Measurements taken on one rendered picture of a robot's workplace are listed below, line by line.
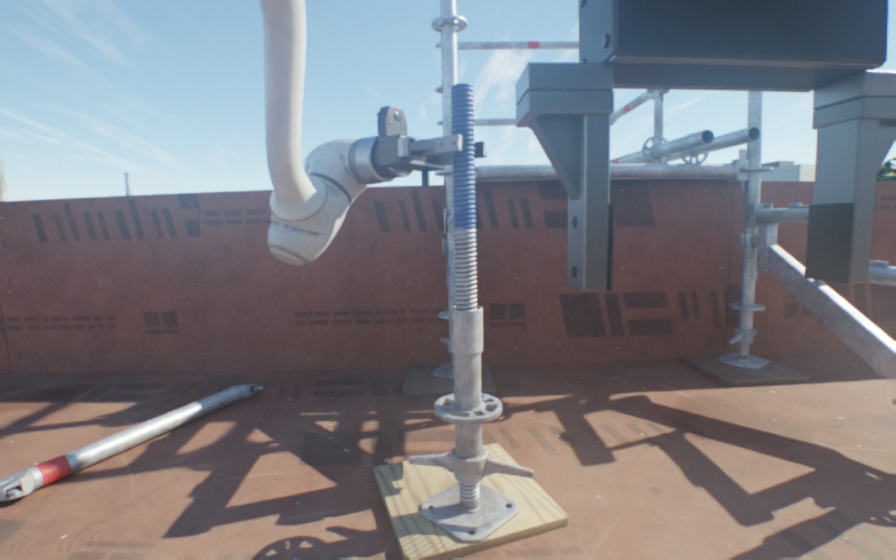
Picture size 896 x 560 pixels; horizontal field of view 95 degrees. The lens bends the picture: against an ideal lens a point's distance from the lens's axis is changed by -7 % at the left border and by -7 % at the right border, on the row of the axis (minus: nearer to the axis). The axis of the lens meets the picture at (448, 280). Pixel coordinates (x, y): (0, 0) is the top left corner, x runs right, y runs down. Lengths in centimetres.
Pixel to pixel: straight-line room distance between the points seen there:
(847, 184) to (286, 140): 67
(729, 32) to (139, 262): 198
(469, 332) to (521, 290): 97
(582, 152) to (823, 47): 12
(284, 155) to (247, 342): 123
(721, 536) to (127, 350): 201
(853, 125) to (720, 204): 170
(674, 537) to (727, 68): 82
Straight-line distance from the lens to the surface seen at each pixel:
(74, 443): 156
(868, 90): 29
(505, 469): 86
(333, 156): 89
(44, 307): 233
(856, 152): 29
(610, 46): 22
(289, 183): 77
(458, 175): 75
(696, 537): 97
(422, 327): 171
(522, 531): 88
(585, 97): 21
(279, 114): 74
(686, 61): 23
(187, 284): 195
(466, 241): 74
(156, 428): 144
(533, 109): 21
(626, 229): 180
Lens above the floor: 55
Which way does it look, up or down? 7 degrees down
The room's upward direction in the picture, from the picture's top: 1 degrees counter-clockwise
